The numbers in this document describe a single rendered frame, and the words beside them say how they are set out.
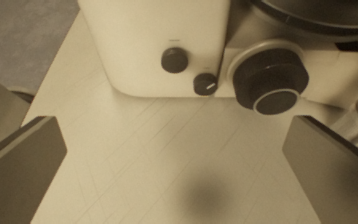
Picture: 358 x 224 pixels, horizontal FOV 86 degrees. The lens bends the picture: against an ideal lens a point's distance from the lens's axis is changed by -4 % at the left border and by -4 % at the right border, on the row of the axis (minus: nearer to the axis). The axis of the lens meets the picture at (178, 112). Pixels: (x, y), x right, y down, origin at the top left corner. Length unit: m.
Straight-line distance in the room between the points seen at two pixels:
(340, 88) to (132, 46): 0.22
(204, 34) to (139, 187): 0.14
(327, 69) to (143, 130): 0.20
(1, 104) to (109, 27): 0.24
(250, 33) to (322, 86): 0.10
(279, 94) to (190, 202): 0.12
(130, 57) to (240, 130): 0.14
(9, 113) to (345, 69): 0.43
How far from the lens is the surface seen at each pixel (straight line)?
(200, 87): 0.20
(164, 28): 0.17
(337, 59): 0.25
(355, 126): 0.23
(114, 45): 0.19
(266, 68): 0.18
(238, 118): 0.23
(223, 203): 0.19
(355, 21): 0.26
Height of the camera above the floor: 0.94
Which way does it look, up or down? 55 degrees down
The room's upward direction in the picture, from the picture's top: 2 degrees clockwise
